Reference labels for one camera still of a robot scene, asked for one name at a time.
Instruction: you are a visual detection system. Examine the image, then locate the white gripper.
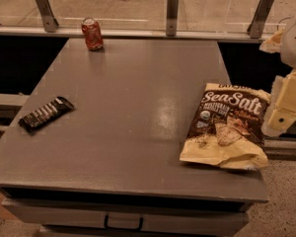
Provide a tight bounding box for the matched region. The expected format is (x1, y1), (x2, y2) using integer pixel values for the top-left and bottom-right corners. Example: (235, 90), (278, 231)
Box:
(259, 13), (296, 137)

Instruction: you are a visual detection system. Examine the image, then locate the brown sea salt chip bag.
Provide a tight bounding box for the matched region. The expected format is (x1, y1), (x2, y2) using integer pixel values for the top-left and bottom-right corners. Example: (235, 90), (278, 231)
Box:
(180, 83), (270, 170)

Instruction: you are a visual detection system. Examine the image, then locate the red coke can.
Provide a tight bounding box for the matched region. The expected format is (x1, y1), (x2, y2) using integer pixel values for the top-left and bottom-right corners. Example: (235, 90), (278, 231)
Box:
(81, 18), (104, 51)

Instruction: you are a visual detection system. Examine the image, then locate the black snack bar wrapper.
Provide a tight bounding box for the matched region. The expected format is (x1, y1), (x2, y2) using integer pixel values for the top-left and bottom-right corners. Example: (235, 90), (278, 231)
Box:
(18, 96), (75, 133)

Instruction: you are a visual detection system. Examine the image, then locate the grey table drawer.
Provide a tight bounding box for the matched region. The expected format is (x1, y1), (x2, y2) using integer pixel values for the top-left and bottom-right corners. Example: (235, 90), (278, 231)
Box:
(2, 198), (249, 237)

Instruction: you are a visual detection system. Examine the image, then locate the right metal railing bracket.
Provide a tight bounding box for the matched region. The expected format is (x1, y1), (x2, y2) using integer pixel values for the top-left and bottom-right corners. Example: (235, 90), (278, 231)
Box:
(247, 0), (274, 39)

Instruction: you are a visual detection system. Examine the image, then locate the metal railing bracket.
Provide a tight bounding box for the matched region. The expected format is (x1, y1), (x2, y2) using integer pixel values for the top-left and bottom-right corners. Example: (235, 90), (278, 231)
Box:
(36, 0), (59, 33)
(166, 0), (179, 37)
(247, 0), (274, 39)

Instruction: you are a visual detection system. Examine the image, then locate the middle metal railing bracket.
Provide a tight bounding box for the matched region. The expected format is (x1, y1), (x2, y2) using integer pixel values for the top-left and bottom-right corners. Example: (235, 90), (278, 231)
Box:
(166, 0), (179, 37)

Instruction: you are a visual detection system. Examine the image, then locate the black drawer handle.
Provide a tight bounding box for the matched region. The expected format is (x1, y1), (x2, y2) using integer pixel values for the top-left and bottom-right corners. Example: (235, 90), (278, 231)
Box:
(104, 214), (144, 231)

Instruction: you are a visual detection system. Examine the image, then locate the left metal railing bracket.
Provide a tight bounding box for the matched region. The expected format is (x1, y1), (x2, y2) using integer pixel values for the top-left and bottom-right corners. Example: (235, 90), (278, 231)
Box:
(36, 0), (59, 33)

